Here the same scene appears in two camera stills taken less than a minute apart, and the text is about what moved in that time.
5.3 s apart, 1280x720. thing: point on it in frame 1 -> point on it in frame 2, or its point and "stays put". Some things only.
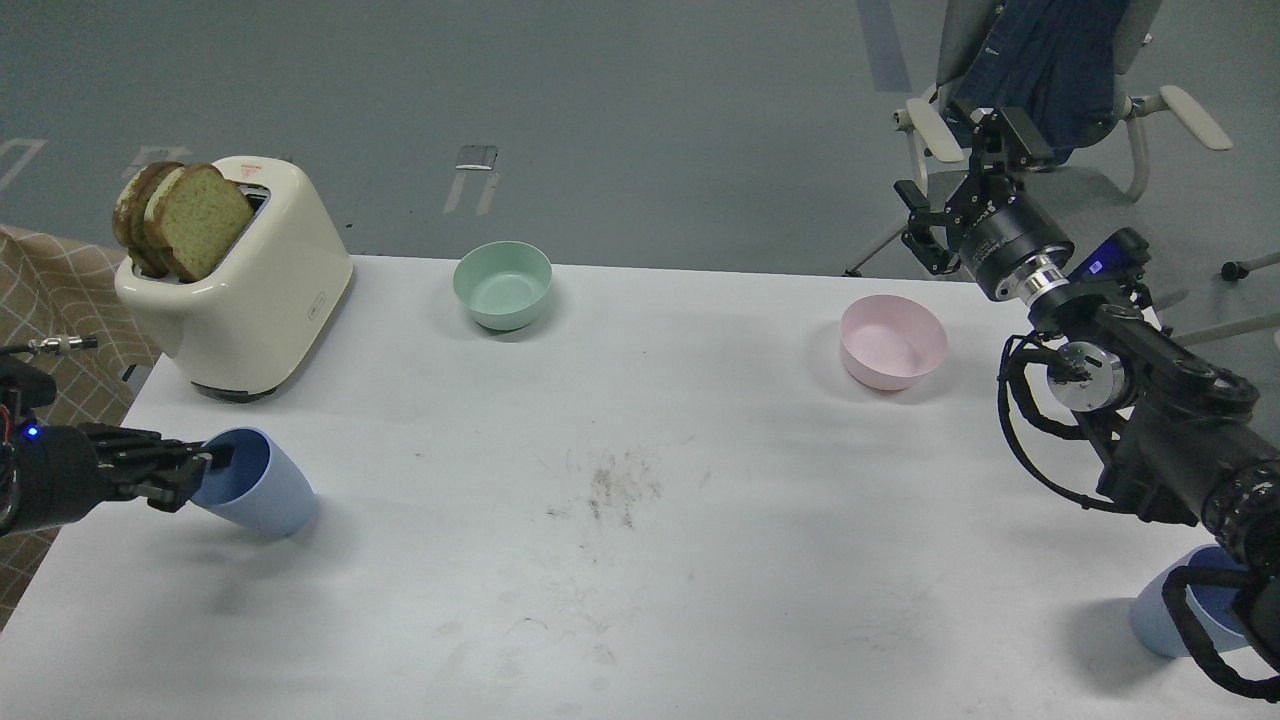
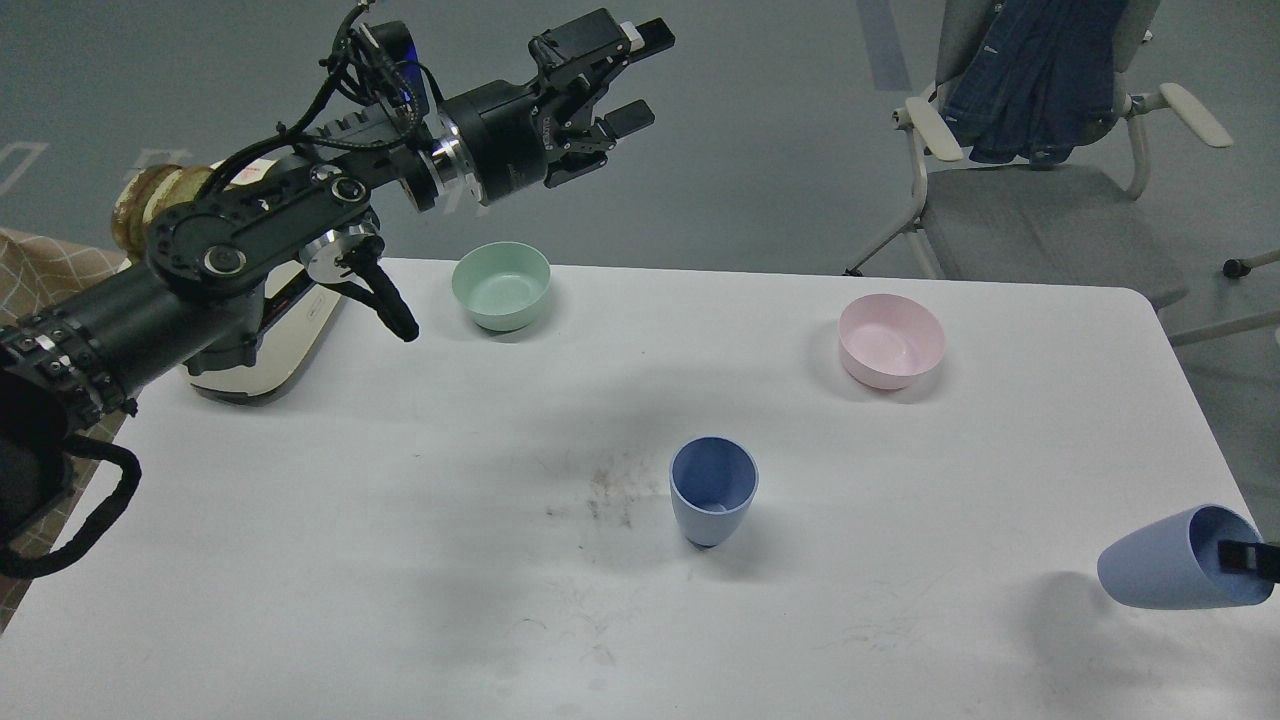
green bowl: [503, 284] stays put
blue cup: [1219, 606] -> [1174, 563]
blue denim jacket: [1053, 64] stays put
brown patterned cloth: [60, 287] stays put
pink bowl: [887, 340] stays put
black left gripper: [134, 463] -> [507, 136]
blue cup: [262, 490] -> [714, 480]
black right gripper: [992, 225] -> [1252, 558]
